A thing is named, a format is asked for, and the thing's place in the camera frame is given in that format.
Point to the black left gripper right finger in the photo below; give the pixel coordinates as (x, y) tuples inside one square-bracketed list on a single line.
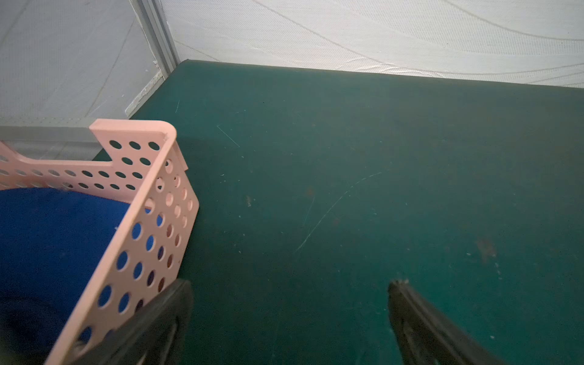
[(426, 336)]

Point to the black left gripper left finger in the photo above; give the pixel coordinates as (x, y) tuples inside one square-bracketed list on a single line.
[(154, 335)]

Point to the blue baseball cap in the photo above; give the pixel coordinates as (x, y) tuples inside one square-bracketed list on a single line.
[(51, 243)]

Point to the pink perforated plastic basket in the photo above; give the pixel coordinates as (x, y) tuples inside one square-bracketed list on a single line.
[(134, 162)]

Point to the aluminium frame post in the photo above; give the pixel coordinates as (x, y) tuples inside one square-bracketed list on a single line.
[(153, 22)]

